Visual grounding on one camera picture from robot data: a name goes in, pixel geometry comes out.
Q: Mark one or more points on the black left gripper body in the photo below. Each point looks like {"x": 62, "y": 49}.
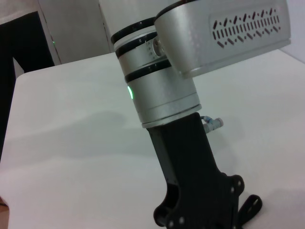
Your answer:
{"x": 188, "y": 167}

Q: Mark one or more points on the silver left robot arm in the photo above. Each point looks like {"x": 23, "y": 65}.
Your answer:
{"x": 162, "y": 95}

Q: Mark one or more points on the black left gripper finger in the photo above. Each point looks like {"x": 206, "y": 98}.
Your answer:
{"x": 252, "y": 207}

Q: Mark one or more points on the white pneumatic fitting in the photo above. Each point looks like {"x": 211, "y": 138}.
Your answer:
{"x": 212, "y": 124}

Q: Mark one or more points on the black background object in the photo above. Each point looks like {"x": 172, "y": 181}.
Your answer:
{"x": 21, "y": 62}

